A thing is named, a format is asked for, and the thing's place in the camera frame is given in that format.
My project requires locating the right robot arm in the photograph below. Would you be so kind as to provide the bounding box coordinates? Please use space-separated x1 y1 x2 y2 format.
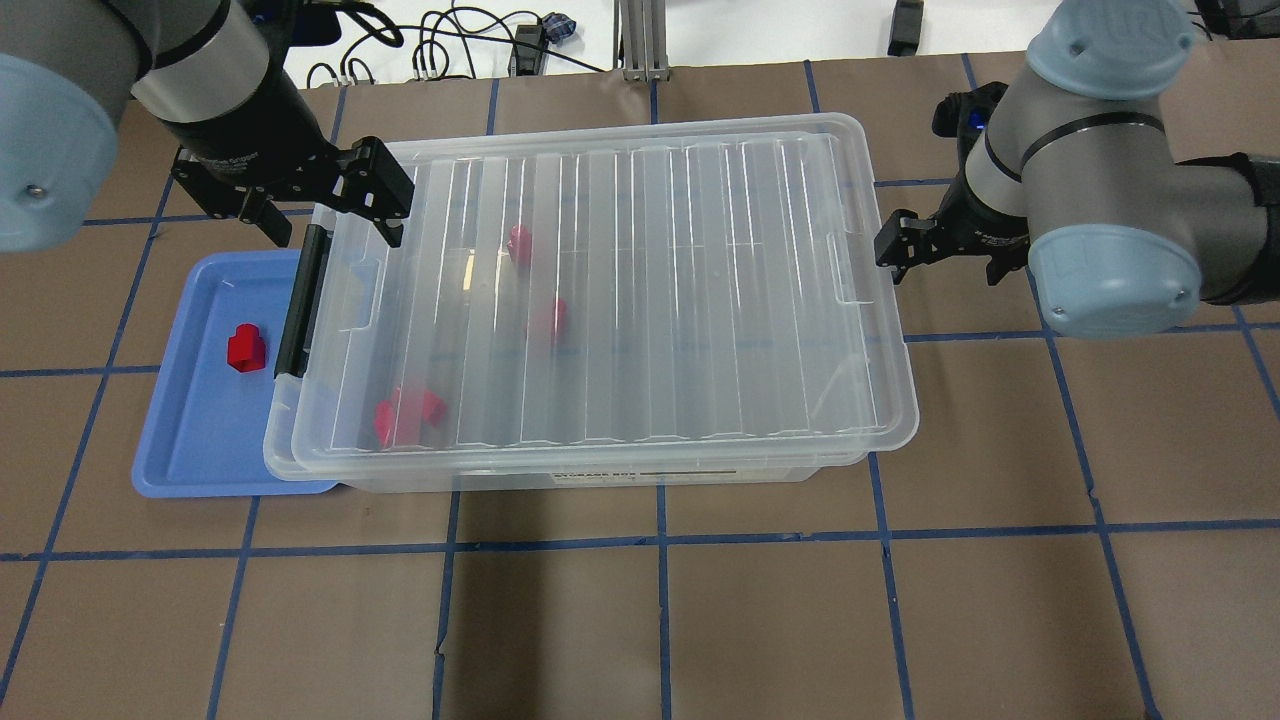
876 1 1277 340

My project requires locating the blue plastic tray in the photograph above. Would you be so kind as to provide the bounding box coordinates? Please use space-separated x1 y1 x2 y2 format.
131 250 337 498

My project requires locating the aluminium frame post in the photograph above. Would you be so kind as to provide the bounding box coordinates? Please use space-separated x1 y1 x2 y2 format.
614 0 671 83

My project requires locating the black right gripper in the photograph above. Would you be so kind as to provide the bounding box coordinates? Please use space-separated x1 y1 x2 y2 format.
874 85 1028 284

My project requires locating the clear plastic storage box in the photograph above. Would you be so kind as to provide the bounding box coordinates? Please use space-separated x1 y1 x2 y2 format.
262 113 870 493

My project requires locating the black box latch handle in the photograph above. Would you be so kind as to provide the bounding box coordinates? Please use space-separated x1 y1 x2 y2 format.
274 223 333 378

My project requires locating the red block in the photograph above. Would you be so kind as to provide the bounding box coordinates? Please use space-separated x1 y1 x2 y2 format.
374 398 419 451
225 323 268 374
525 297 570 347
392 386 449 427

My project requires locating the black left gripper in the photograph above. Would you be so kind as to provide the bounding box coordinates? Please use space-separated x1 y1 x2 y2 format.
160 70 415 249

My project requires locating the clear plastic box lid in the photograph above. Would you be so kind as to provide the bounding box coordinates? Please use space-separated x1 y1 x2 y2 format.
291 129 922 479

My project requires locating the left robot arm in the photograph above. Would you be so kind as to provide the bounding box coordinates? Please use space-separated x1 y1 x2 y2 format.
1 1 413 252

